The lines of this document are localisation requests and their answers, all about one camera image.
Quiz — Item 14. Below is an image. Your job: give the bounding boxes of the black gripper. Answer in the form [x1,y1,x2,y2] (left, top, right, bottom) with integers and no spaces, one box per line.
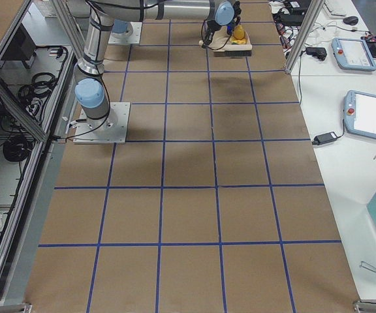
[202,20,221,48]

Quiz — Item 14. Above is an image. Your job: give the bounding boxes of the white plastic dustpan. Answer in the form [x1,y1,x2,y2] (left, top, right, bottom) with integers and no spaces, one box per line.
[208,24,253,55]

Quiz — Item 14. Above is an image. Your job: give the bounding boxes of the white hand brush black bristles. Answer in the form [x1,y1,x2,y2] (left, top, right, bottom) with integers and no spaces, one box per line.
[198,37,253,57]

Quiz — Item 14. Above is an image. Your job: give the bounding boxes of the yellow potato with peel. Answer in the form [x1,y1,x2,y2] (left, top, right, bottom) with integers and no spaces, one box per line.
[229,25,247,45]

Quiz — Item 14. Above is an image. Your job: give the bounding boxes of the black computer mouse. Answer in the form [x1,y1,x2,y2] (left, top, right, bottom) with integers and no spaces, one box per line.
[342,16,359,26]

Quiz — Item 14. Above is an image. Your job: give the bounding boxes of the far teach pendant blue grey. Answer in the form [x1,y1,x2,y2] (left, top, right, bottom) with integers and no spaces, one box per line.
[331,37,376,72]

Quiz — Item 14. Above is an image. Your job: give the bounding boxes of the teach pendant blue grey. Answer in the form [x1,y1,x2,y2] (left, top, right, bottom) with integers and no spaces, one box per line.
[343,90,376,140]
[331,37,376,72]

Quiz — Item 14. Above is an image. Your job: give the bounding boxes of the black power adapter brick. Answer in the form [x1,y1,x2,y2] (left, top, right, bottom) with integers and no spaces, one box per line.
[312,132,339,145]

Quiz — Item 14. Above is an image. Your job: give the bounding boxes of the near teach pendant blue grey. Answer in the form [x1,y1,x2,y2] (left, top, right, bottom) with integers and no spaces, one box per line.
[343,90,376,140]

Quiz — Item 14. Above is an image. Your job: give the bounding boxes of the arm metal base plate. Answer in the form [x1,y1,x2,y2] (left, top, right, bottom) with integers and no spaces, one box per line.
[108,20,142,45]
[72,102,131,144]

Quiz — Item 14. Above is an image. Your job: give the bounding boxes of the aluminium frame post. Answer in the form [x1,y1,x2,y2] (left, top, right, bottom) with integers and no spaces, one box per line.
[285,0,324,74]

